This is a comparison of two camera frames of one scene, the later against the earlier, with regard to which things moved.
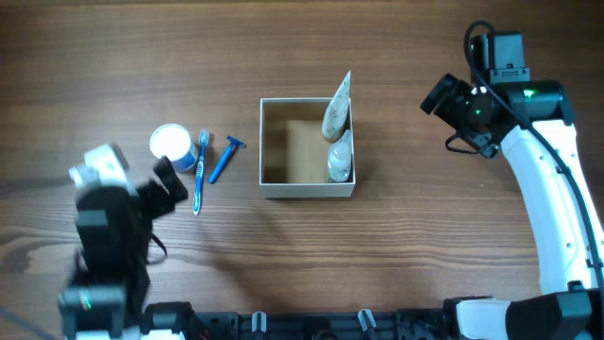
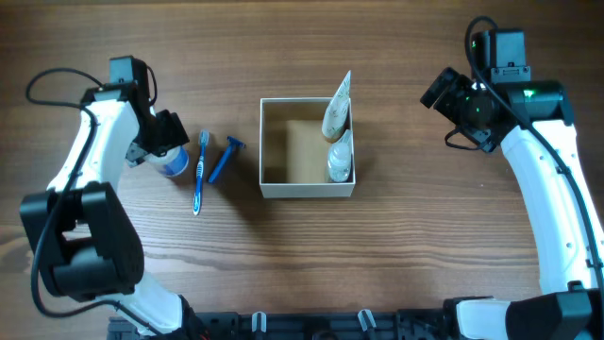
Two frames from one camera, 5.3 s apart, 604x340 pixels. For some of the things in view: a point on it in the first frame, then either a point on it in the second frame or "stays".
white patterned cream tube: (335, 117) stays
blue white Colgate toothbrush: (204, 139) stays
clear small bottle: (340, 161) stays
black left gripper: (163, 202) -> (174, 135)
